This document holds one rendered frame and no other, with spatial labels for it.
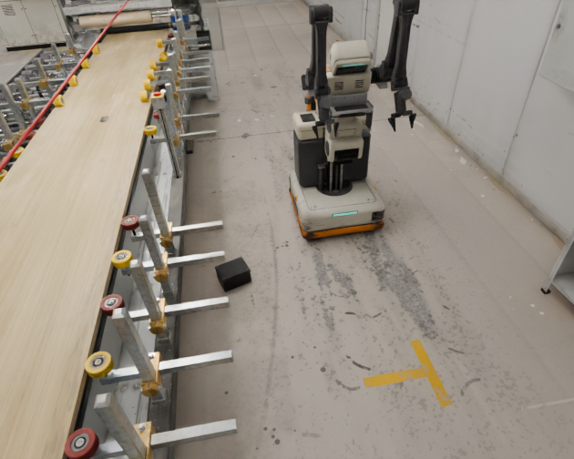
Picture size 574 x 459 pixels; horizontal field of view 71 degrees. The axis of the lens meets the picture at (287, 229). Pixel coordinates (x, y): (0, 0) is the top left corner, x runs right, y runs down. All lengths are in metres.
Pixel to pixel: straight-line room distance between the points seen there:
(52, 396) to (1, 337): 0.35
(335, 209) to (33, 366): 2.07
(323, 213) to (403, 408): 1.36
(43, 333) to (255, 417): 1.11
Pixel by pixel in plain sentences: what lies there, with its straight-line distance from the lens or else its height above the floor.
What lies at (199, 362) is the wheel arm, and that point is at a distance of 1.45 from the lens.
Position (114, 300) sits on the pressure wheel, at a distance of 1.63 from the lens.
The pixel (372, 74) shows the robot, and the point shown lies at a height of 1.20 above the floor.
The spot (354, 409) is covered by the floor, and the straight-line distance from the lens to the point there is 2.26.
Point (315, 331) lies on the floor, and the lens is 2.50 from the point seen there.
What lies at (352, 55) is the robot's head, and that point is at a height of 1.33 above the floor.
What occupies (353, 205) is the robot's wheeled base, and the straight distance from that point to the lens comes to 2.96.
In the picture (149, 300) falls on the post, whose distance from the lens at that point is 1.52.
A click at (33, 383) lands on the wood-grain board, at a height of 0.90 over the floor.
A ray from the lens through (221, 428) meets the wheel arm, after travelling 1.30.
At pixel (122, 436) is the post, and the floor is 1.01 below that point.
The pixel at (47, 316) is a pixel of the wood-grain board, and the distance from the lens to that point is 1.70.
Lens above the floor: 2.01
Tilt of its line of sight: 39 degrees down
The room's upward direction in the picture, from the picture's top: 3 degrees counter-clockwise
